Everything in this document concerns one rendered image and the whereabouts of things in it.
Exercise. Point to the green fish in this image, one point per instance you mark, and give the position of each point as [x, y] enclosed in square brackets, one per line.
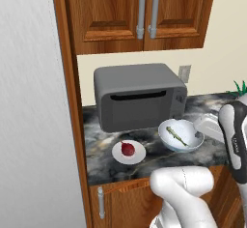
[176, 136]

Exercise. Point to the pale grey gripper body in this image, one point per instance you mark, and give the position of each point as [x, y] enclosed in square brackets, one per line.
[209, 125]

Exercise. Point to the wooden cupboard side panel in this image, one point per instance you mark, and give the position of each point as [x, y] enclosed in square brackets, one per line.
[69, 93]

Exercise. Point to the green plant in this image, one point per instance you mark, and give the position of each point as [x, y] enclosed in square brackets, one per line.
[240, 88]

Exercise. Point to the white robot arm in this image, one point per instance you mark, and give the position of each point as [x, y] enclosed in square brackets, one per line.
[180, 186]

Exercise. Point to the grey microwave oven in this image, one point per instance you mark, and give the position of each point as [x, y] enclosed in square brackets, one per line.
[135, 77]

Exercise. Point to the small white plate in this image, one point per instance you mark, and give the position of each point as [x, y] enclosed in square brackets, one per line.
[138, 156]

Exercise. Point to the white bowl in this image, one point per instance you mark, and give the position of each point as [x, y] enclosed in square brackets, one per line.
[189, 135]

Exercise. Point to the grey wall socket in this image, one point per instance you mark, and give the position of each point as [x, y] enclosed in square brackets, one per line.
[184, 74]

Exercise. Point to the wooden wall cupboard door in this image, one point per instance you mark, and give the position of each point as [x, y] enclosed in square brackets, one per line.
[106, 13]
[183, 13]

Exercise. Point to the grey fridge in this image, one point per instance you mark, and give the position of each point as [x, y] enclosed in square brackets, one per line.
[32, 109]

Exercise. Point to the grey microwave door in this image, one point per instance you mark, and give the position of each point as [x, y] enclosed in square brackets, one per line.
[135, 112]

